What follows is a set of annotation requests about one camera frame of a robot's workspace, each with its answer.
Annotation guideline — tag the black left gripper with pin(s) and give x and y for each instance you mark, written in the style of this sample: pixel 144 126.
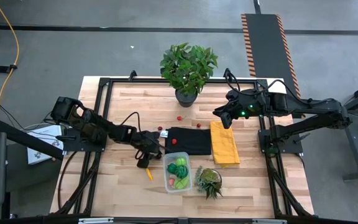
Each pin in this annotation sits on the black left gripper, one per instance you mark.
pixel 149 144

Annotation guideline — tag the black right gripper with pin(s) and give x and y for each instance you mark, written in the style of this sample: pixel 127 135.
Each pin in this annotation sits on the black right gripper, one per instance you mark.
pixel 244 104

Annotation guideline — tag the red toy strawberry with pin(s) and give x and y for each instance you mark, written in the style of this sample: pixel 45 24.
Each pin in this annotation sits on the red toy strawberry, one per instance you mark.
pixel 174 141

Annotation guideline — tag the dark green toy pepper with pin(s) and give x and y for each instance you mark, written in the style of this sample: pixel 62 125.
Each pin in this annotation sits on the dark green toy pepper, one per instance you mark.
pixel 171 168

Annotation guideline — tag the dark green striped toy watermelon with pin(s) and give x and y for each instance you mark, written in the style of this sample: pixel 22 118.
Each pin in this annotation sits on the dark green striped toy watermelon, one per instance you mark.
pixel 182 171

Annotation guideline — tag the pink toy peach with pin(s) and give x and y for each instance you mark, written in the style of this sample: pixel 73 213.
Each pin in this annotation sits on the pink toy peach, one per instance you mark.
pixel 171 181

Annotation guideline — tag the light green leafy toy vegetable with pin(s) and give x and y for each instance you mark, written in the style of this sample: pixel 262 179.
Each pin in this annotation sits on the light green leafy toy vegetable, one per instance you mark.
pixel 181 184

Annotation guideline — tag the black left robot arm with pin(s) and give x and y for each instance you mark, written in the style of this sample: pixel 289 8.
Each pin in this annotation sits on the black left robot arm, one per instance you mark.
pixel 98 130

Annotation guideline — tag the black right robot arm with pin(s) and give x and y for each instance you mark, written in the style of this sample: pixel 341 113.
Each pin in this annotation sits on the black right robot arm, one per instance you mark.
pixel 306 107

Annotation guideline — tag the clear plastic tupperware container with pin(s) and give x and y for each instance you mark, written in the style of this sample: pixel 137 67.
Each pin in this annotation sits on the clear plastic tupperware container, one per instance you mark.
pixel 189 186

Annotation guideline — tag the yellow cloth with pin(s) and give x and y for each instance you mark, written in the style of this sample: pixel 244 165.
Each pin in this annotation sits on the yellow cloth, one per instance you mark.
pixel 225 149

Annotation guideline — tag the red toy cherry with stem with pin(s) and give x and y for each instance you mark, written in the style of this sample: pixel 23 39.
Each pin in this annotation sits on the red toy cherry with stem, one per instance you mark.
pixel 179 118

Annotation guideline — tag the black cloth with white tag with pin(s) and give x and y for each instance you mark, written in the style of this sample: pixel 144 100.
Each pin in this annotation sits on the black cloth with white tag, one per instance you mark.
pixel 194 141

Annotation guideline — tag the leafy green plant, black pot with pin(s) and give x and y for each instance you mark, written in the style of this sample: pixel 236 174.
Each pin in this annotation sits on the leafy green plant, black pot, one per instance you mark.
pixel 186 68

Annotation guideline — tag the small potted succulent plant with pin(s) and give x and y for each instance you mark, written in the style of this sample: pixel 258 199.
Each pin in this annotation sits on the small potted succulent plant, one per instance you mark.
pixel 210 179

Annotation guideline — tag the black floor mat, striped edges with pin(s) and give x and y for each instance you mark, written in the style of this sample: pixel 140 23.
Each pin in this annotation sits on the black floor mat, striped edges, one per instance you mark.
pixel 266 46

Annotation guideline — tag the white printed paper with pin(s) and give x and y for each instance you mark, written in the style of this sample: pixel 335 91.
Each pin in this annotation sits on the white printed paper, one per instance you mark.
pixel 37 155

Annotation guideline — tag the silver metal bracket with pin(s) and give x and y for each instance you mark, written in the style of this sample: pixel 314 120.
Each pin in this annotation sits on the silver metal bracket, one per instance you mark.
pixel 269 221
pixel 95 220

